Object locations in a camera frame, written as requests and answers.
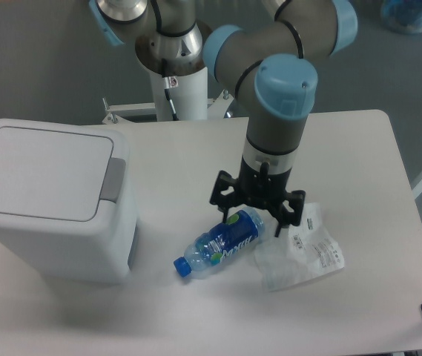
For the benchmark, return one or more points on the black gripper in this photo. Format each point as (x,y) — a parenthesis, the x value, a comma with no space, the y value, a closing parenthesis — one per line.
(261,190)

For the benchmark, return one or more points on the white push-button trash can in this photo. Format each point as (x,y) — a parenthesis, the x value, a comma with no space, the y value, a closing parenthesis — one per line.
(67,206)

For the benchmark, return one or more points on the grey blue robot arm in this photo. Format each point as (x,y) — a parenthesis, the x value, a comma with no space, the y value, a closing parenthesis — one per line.
(269,72)

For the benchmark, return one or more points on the blue label plastic bottle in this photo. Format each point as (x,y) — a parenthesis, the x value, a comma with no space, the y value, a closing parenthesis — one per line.
(221,242)

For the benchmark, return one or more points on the clear plastic wrapper bag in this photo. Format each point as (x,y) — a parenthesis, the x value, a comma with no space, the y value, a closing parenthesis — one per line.
(300,254)

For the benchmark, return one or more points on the blue plastic bag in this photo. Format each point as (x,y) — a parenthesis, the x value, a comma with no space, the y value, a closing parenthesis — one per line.
(403,17)

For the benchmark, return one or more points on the white metal base frame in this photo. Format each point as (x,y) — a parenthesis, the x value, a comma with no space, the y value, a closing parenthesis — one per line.
(223,107)

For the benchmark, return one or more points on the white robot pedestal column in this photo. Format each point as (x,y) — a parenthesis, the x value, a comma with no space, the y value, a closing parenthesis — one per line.
(175,66)

